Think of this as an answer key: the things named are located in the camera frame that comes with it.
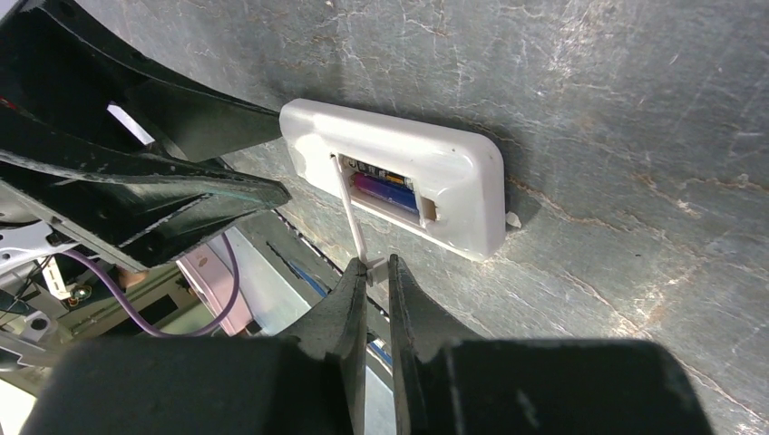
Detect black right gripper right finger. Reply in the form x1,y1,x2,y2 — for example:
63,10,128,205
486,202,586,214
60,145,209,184
388,256,712,434

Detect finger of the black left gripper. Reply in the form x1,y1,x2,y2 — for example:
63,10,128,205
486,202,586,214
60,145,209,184
0,108,293,273
1,1,281,162

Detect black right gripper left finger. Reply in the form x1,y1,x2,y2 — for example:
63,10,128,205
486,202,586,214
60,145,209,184
22,259,366,434

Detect white remote battery cover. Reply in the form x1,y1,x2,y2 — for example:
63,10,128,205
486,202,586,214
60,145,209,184
330,154,388,287

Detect purple battery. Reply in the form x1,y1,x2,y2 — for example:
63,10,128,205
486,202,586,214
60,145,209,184
350,173,418,215

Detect white remote control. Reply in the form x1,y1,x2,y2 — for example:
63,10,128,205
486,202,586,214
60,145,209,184
279,99,506,262

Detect black gold battery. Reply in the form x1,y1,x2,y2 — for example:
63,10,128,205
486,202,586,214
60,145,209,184
342,156,414,190

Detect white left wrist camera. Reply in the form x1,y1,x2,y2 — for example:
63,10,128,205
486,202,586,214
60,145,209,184
1,221,77,301

